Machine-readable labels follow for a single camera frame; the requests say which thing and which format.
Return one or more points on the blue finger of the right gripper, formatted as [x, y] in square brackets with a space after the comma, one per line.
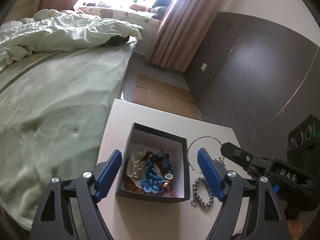
[231, 152]

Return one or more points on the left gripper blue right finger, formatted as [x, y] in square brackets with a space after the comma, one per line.
[214, 173]

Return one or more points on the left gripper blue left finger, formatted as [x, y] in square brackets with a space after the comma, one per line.
[105, 174]

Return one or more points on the thin silver hoop bangle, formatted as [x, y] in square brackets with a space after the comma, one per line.
[202, 156]

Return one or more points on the white shell pendant piece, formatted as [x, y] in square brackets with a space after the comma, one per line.
[136, 164]

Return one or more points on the dark wood wardrobe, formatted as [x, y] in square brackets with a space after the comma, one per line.
[261, 80]

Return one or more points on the bed with green sheet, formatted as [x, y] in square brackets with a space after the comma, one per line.
[54, 108]

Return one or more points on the flattened cardboard on floor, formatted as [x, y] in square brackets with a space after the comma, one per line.
[164, 97]

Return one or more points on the black item on bed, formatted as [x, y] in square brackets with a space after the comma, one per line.
[117, 40]

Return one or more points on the pink right curtain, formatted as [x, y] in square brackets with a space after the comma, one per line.
[181, 32]

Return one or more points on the pale green crumpled duvet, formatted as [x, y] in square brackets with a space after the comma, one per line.
[50, 30]

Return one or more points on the cartoon print window seat cushion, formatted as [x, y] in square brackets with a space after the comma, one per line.
[123, 15]

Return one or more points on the dark plush on windowsill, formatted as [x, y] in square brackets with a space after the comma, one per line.
[159, 9]

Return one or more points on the white wall socket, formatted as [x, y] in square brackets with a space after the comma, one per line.
[203, 67]

